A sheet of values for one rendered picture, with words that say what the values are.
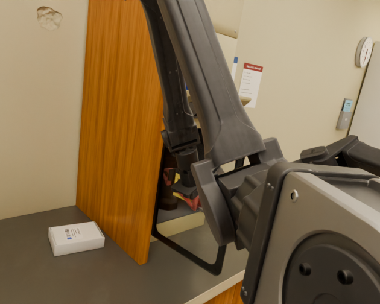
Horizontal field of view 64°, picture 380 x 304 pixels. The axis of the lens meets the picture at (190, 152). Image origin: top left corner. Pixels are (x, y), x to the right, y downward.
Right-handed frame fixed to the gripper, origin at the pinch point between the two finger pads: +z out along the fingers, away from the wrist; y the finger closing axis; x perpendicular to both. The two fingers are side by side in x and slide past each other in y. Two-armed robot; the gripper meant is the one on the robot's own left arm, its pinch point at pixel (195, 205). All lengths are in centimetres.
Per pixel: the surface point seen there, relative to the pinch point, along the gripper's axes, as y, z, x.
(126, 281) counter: 22.9, 17.8, -11.0
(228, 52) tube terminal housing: -48, -29, -19
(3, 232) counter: 39, 10, -56
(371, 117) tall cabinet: -295, 113, -15
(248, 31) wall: -119, -18, -56
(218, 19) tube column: -44, -41, -20
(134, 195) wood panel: 5.8, 1.6, -21.6
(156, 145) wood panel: -1.8, -15.3, -14.0
